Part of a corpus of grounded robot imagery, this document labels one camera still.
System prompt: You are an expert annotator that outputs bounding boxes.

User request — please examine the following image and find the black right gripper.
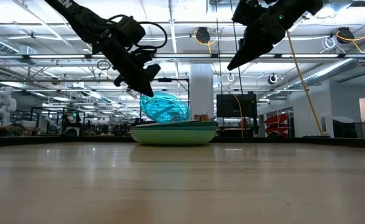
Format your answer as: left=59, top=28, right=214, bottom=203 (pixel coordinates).
left=226, top=12, right=287, bottom=72

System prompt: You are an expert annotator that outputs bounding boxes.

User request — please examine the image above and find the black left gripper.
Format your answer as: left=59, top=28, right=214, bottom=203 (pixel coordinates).
left=100, top=27, right=162, bottom=98

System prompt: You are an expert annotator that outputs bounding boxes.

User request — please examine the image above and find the dark green plastic plate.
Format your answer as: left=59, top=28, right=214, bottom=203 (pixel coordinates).
left=132, top=120, right=218, bottom=128

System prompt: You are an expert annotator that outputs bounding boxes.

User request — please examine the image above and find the black monitor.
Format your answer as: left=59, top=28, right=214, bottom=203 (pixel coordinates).
left=216, top=91, right=258, bottom=118

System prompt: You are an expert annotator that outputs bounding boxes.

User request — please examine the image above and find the light green bowl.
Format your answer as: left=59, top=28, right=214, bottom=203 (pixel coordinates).
left=129, top=128, right=217, bottom=146

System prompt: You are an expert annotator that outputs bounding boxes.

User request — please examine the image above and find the red bin rack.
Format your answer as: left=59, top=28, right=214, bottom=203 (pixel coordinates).
left=264, top=113, right=290, bottom=135

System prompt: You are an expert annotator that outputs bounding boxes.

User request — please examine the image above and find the black trash bin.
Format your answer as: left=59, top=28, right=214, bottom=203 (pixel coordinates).
left=331, top=116, right=359, bottom=139

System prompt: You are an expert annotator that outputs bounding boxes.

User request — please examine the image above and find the black hanging cable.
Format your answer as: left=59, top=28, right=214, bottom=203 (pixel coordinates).
left=237, top=67, right=244, bottom=94

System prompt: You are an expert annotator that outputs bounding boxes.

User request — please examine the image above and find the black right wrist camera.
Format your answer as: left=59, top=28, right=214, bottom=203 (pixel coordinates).
left=231, top=0, right=269, bottom=27

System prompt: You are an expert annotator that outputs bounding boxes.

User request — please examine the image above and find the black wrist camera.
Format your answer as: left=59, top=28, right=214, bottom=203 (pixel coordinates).
left=116, top=15, right=147, bottom=47
left=231, top=0, right=269, bottom=27

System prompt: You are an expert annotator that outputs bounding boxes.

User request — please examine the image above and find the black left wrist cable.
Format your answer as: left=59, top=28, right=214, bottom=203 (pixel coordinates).
left=107, top=14, right=169, bottom=52

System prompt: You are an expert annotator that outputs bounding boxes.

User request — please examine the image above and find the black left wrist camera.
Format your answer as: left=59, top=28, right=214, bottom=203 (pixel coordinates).
left=116, top=15, right=147, bottom=47

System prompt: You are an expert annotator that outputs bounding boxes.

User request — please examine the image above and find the yellow hanging cable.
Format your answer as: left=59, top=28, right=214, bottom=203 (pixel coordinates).
left=286, top=29, right=325, bottom=137

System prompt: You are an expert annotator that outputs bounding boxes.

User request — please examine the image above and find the black table frame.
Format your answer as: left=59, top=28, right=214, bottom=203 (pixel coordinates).
left=0, top=135, right=365, bottom=149

